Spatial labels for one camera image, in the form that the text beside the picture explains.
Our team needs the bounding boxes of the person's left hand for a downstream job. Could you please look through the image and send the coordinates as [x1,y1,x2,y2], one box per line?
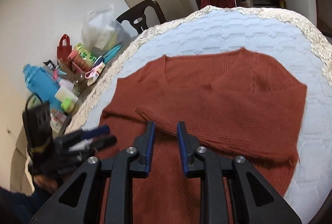
[33,175,58,194]

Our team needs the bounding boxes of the red gift bag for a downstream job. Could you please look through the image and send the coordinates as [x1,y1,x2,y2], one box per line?
[57,34,72,63]

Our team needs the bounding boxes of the white quilted table cover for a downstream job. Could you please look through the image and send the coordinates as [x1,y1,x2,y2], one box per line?
[66,6,331,223]

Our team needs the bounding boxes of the white plastic bag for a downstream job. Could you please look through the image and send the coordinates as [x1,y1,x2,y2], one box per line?
[82,4,130,57]

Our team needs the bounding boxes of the rust red knit sweater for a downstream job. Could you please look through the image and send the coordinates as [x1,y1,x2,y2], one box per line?
[100,48,307,223]

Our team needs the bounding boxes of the teal plastic hangers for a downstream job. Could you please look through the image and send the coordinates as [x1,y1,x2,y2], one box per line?
[103,44,122,64]

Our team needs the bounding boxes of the blue bag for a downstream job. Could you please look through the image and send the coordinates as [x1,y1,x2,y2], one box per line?
[22,64,61,111]

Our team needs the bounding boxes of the pink and green snack box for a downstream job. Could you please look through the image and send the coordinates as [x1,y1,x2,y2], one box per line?
[67,43,97,73]

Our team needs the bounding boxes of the green lidded jar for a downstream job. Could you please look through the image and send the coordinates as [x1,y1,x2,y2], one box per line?
[61,98,75,113]

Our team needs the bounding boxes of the white cylindrical container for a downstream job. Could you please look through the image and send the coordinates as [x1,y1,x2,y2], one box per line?
[55,87,78,103]

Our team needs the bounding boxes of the dark wooden chair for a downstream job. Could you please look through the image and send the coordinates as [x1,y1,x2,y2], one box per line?
[116,0,167,34]

